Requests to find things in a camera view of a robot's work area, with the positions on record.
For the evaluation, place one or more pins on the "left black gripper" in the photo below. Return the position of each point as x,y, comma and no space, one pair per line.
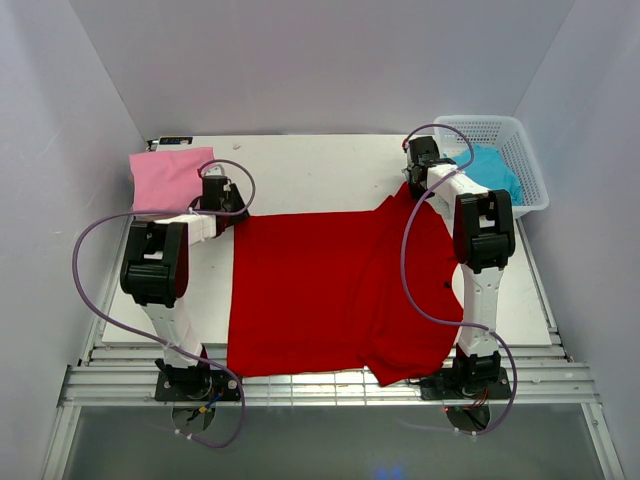
235,198

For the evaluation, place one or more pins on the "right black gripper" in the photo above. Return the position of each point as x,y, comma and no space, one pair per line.
422,195

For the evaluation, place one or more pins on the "red t shirt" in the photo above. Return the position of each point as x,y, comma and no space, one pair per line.
319,292

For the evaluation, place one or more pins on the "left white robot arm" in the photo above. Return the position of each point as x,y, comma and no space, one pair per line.
155,273

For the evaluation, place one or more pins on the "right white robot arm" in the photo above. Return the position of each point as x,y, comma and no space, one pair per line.
483,241

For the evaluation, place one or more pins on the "pink folded t shirt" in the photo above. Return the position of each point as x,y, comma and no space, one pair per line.
167,180

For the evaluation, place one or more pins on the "blue t shirt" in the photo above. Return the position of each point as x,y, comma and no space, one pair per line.
489,170

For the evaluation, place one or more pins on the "white plastic basket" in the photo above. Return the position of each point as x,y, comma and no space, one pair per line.
507,135

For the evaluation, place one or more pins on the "black label device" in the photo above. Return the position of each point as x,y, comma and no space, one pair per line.
153,144

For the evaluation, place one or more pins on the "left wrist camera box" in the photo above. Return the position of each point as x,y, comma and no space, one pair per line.
213,171

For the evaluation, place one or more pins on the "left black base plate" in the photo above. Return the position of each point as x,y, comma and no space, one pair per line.
184,385

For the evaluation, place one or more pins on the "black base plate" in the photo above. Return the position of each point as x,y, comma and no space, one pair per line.
447,384
184,385

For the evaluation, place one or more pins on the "aluminium frame rails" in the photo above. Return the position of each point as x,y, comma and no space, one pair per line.
123,375

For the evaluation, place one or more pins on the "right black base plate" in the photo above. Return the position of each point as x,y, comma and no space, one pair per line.
447,384

